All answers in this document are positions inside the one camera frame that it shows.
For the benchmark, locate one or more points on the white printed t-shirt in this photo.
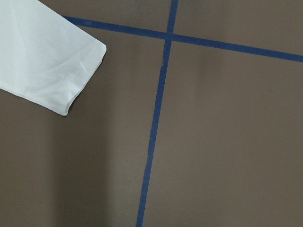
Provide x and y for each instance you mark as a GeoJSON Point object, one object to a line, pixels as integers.
{"type": "Point", "coordinates": [44, 58]}

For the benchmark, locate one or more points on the blue tape line crosswise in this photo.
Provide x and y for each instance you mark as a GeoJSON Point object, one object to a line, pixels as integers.
{"type": "Point", "coordinates": [184, 39]}

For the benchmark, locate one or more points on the blue tape line lengthwise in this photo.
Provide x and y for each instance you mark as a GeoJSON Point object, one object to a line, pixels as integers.
{"type": "Point", "coordinates": [156, 112]}

